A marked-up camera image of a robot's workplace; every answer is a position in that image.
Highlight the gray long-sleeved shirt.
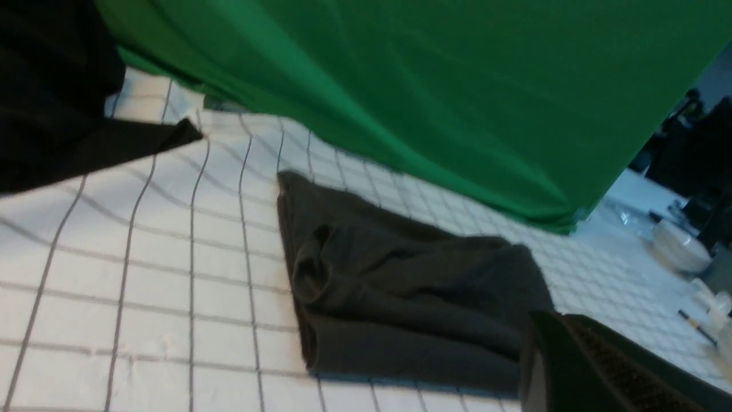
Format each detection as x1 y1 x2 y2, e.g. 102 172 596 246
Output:
277 171 555 395

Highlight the white tape roll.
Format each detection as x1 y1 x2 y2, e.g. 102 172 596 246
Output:
651 220 712 274

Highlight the black pen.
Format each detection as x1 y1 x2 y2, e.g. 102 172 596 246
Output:
677 308 718 347

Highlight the black cloth pile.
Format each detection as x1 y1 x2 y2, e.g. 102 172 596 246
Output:
1 1 203 195

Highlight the green backdrop cloth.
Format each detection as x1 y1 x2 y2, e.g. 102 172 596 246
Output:
97 1 730 232

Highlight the dark background equipment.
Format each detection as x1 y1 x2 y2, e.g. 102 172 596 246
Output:
629 89 731 249

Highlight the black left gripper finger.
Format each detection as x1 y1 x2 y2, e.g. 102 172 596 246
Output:
518 311 731 411

